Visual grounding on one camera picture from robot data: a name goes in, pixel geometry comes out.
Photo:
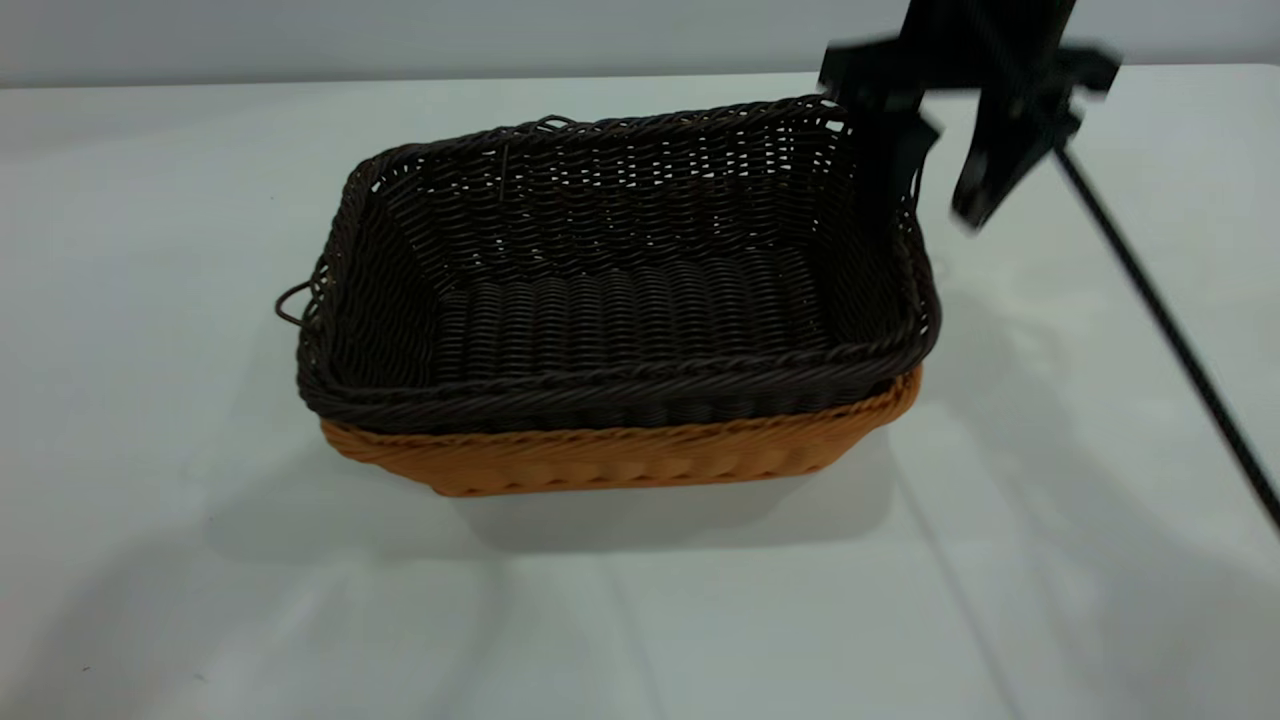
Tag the light brown wicker basket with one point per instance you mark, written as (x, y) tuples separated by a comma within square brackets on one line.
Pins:
[(620, 460)]

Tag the dark brown wicker basket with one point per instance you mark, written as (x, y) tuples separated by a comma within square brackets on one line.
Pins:
[(620, 310)]

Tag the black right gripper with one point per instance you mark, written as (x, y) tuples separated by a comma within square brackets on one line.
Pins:
[(985, 50)]

